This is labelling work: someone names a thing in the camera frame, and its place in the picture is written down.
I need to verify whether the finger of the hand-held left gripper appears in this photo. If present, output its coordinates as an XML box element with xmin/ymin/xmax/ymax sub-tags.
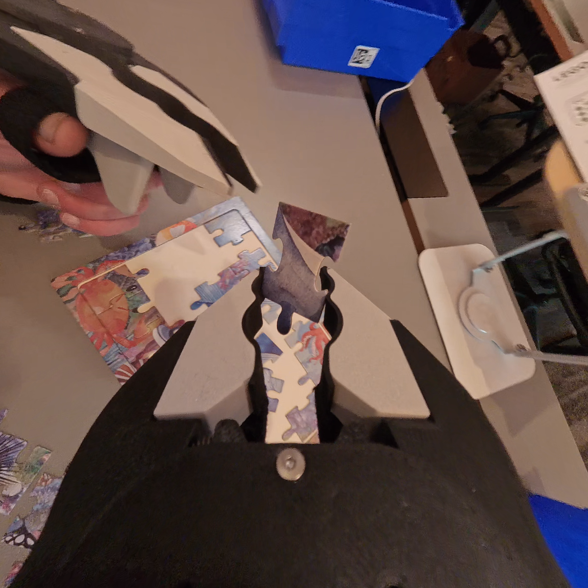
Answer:
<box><xmin>114</xmin><ymin>63</ymin><xmax>262</xmax><ymax>194</ymax></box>
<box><xmin>10</xmin><ymin>26</ymin><xmax>234</xmax><ymax>198</ymax></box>

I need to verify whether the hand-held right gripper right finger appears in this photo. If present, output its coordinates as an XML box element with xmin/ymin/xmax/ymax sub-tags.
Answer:
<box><xmin>316</xmin><ymin>267</ymin><xmax>432</xmax><ymax>443</ymax></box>

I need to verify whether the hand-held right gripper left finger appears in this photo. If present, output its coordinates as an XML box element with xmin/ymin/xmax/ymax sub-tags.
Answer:
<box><xmin>153</xmin><ymin>267</ymin><xmax>269</xmax><ymax>443</ymax></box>

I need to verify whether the ocean print puzzle board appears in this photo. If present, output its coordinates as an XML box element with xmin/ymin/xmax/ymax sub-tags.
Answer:
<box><xmin>51</xmin><ymin>197</ymin><xmax>334</xmax><ymax>444</ymax></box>

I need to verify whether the purple and navy puzzle piece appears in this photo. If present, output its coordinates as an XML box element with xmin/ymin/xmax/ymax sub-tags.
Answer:
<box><xmin>262</xmin><ymin>202</ymin><xmax>351</xmax><ymax>336</ymax></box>

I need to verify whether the person's left hand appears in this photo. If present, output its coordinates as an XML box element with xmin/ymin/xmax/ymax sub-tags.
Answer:
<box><xmin>0</xmin><ymin>69</ymin><xmax>162</xmax><ymax>237</ymax></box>

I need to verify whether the white stand base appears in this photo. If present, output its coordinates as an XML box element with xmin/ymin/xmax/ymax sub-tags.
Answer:
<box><xmin>418</xmin><ymin>243</ymin><xmax>537</xmax><ymax>400</ymax></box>

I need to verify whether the group of assembled puzzle pieces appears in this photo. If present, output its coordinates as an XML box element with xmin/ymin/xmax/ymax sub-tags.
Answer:
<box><xmin>76</xmin><ymin>216</ymin><xmax>332</xmax><ymax>443</ymax></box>

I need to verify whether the blue bin with tag sticker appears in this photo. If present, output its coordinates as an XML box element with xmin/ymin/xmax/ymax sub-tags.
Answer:
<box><xmin>261</xmin><ymin>0</ymin><xmax>465</xmax><ymax>84</ymax></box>

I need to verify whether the pile of loose puzzle pieces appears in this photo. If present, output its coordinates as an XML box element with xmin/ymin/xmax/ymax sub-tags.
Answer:
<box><xmin>0</xmin><ymin>408</ymin><xmax>63</xmax><ymax>575</ymax></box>

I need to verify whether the blue plastic storage bin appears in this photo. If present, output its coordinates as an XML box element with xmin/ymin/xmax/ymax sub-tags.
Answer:
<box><xmin>528</xmin><ymin>493</ymin><xmax>588</xmax><ymax>588</ymax></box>

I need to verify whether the brown bag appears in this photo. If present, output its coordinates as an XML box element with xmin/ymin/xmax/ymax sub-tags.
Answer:
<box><xmin>427</xmin><ymin>28</ymin><xmax>511</xmax><ymax>106</ymax></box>

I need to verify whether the metal stand bracket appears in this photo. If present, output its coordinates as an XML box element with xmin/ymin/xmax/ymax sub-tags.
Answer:
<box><xmin>458</xmin><ymin>231</ymin><xmax>588</xmax><ymax>367</ymax></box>

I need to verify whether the white cable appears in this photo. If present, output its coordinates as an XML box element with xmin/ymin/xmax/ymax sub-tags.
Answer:
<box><xmin>376</xmin><ymin>76</ymin><xmax>416</xmax><ymax>134</ymax></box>

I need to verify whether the dark desk cable flap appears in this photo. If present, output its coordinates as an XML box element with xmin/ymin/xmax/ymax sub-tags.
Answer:
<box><xmin>381</xmin><ymin>87</ymin><xmax>448</xmax><ymax>198</ymax></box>

